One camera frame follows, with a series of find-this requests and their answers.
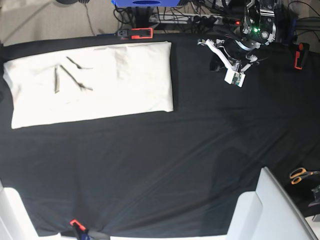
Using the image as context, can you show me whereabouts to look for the blue box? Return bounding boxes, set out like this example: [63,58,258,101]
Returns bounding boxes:
[111,0,181,8]

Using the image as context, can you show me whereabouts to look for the orange black clamp right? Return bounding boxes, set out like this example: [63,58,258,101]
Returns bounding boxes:
[294,42,310,70]

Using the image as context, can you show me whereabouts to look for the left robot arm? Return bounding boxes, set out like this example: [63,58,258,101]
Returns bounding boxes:
[197,0,277,88]

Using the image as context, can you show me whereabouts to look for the orange handled scissors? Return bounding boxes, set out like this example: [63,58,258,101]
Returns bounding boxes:
[289,167,320,185]

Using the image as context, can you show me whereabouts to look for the white frame left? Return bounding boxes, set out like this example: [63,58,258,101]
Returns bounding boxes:
[0,185,61,240]

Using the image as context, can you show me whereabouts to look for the white power strip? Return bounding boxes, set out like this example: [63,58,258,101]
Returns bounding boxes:
[149,12,224,24]

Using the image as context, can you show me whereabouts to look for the orange black clamp top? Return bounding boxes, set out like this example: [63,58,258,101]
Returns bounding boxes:
[115,27,154,40]

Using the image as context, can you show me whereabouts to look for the orange clamp bottom edge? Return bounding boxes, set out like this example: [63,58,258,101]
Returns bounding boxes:
[69,219,86,231]

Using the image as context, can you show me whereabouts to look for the white T-shirt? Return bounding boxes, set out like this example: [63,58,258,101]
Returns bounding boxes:
[3,41,174,129]

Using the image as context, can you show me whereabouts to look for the black table cloth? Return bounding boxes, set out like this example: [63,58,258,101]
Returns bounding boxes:
[0,34,320,238]

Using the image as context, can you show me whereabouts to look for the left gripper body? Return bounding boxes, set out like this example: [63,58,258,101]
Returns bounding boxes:
[197,38,260,88]

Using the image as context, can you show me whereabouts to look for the orange black clamp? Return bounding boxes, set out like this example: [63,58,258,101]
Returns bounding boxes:
[115,27,154,40]
[294,42,310,70]

